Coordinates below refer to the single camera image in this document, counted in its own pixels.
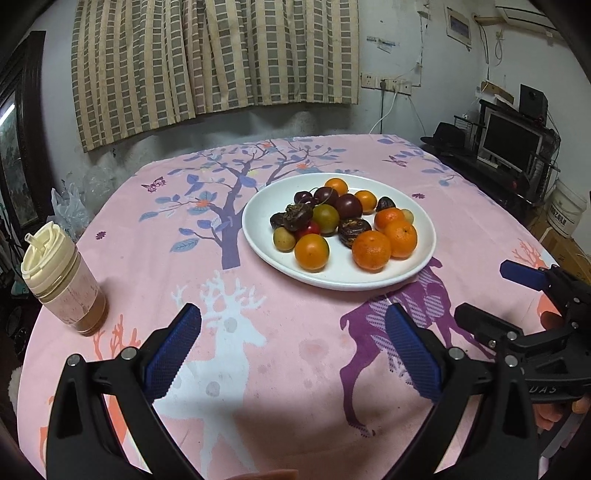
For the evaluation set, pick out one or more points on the pink floral tablecloth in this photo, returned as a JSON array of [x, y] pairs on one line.
[[283, 375]]

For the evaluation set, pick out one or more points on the yellow orange fruit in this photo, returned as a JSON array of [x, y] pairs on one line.
[[312, 252]]

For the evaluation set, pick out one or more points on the black speaker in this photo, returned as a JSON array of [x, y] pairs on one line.
[[532, 102]]

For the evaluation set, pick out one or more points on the white wall power strip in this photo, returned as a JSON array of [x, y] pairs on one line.
[[398, 84]]

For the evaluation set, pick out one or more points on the cardboard box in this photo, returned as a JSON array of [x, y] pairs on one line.
[[565, 251]]

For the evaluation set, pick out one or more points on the dark plum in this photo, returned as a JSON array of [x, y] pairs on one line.
[[348, 206]]

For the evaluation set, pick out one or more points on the large orange mandarin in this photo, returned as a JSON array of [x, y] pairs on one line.
[[371, 251]]

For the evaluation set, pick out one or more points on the small yellow green fruit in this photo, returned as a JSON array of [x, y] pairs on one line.
[[283, 240]]

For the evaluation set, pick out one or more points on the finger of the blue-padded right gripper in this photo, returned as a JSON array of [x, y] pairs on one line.
[[526, 276], [486, 328]]

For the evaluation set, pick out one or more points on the black monitor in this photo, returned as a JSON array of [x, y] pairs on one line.
[[510, 143]]

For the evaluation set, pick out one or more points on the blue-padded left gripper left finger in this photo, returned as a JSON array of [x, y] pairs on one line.
[[166, 349]]

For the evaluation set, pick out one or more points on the yellow green plum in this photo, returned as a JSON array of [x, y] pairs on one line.
[[327, 218]]

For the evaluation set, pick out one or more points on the black hat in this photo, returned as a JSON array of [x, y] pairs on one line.
[[446, 135]]

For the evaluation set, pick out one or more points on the white air conditioner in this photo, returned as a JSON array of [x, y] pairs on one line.
[[522, 13]]

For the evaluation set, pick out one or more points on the small orange kumquat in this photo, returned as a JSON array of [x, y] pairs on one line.
[[340, 186]]

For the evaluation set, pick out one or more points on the dark wooden cabinet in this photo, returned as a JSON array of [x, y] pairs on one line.
[[26, 176]]

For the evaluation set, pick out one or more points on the orange mandarin on plate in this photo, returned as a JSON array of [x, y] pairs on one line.
[[403, 238]]

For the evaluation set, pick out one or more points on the small orange fruit on cloth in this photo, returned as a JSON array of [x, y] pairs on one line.
[[387, 216]]

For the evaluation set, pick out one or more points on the dark red cherry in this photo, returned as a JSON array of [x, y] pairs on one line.
[[305, 198]]

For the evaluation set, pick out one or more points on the white round plate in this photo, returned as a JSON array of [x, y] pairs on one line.
[[264, 213]]

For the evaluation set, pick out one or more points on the cream lidded drink bottle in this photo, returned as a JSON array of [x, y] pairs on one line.
[[58, 276]]

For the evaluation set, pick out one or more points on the white plastic bag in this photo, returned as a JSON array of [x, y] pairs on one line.
[[69, 211]]

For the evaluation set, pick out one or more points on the white plastic bucket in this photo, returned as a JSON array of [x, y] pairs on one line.
[[565, 209]]

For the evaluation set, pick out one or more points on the beige checked curtain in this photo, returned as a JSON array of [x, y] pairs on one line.
[[139, 66]]

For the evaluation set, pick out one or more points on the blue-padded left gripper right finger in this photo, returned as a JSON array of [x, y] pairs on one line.
[[419, 349]]

